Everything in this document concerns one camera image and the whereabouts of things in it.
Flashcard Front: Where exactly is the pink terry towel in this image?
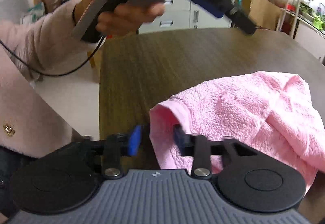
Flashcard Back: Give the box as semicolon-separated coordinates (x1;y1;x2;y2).
149;71;324;187

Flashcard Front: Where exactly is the pink fleece sleeve forearm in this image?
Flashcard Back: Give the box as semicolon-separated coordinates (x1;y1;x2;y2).
1;0;96;158

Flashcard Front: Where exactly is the person's left hand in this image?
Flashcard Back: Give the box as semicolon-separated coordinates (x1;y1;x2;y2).
74;0;165;36

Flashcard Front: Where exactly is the cardboard box on floor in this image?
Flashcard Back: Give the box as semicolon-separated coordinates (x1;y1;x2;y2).
242;0;282;31

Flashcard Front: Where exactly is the white metal filing cabinet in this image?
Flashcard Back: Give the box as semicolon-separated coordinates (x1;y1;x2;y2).
138;0;231;34

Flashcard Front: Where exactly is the white low sideboard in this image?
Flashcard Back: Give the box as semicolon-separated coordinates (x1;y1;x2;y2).
294;18;325;63

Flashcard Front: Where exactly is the black cable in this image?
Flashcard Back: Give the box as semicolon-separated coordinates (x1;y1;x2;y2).
0;35;107;78

